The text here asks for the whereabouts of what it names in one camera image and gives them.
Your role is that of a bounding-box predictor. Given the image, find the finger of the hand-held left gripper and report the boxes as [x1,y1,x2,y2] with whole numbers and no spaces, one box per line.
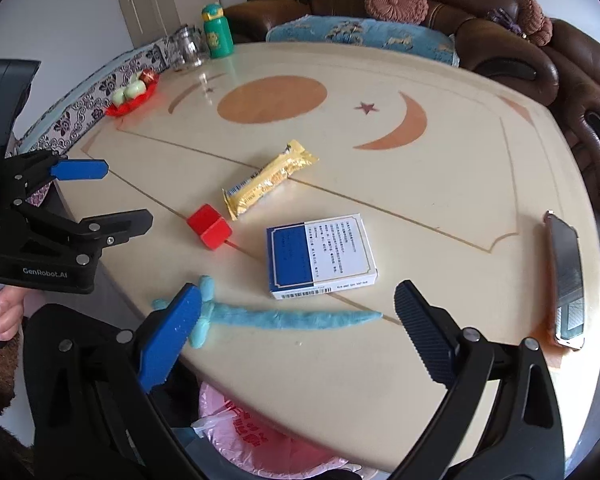
[10,202,154,266]
[2,150,109,199]

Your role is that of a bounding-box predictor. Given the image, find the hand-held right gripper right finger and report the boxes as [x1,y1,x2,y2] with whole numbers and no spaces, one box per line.
[393,280,566,480]

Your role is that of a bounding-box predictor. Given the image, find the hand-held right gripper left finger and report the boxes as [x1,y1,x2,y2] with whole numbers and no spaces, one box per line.
[23,283,203,480]

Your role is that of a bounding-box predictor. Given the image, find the dark blue white box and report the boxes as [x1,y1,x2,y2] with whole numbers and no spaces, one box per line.
[265,213,380,301]

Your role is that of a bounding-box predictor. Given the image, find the pink bin with bag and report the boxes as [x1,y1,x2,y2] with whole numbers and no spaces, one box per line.
[192,382,367,480]

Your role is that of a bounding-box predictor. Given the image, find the yellow snack wrapper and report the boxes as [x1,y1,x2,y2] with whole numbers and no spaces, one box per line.
[222,139,320,222]

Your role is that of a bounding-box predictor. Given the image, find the person's left hand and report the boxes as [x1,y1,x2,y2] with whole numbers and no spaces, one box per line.
[0,289,27,342]

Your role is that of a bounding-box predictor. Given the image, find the bed with patterned blanket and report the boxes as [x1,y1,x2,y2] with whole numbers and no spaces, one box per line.
[9,42,182,162]

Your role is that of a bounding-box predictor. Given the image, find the red tray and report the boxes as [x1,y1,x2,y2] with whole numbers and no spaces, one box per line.
[104,70,160,118]

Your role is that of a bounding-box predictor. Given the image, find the red block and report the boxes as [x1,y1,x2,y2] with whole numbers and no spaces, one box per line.
[186,203,234,251]

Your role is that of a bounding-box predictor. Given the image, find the teal plush toy sword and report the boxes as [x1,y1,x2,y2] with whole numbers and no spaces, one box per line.
[152,275,384,350]

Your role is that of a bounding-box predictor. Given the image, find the brown fuzzy cloth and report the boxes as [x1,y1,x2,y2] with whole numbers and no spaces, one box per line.
[0,349,32,462]

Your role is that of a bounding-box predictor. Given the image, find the smartphone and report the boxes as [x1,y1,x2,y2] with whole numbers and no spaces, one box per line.
[543,211,587,350]

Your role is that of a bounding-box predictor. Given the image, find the glass jug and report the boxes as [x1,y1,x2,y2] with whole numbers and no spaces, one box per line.
[169,24,209,72]

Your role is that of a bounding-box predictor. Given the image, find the cream wardrobe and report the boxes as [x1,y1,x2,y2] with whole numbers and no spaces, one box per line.
[111,0,221,49]

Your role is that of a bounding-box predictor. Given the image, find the green water bottle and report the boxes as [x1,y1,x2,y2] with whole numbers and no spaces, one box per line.
[201,3,235,60]

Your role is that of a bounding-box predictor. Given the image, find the brown leather armchair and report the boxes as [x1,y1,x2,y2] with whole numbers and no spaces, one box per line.
[544,17,600,213]

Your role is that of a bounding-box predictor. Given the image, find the long brown leather sofa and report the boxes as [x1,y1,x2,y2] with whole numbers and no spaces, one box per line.
[224,0,559,107]

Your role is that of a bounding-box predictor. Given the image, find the large blue printed sofa cover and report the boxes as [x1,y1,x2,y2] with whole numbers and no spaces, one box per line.
[265,14,460,67]

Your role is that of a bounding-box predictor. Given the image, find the pink round cushion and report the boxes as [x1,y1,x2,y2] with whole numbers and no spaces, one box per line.
[515,0,553,46]
[364,0,430,25]

